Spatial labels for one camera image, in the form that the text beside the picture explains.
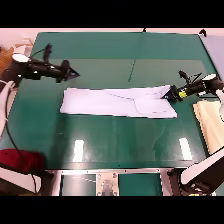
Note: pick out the cream garment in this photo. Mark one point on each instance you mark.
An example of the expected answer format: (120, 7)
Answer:
(210, 123)

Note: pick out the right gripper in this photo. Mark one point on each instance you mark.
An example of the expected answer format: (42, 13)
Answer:
(175, 92)

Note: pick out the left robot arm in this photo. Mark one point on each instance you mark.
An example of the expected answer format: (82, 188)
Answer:
(33, 68)

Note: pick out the white shirt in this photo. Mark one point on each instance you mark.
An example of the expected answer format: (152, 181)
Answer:
(116, 103)

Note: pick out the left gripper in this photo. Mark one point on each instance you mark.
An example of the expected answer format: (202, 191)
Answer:
(66, 71)

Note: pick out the cardboard box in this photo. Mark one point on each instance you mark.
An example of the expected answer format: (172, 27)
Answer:
(8, 56)

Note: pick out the silver frame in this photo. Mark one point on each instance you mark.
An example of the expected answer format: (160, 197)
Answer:
(106, 182)

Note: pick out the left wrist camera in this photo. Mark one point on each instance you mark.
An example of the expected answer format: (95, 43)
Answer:
(48, 51)

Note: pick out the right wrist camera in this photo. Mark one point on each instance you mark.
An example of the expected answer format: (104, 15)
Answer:
(186, 77)

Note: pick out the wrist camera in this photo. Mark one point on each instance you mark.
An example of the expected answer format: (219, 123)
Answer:
(48, 51)
(186, 77)

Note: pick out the red garment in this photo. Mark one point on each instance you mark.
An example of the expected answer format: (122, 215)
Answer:
(21, 160)

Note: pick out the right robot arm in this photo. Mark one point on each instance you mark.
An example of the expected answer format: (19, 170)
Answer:
(206, 85)

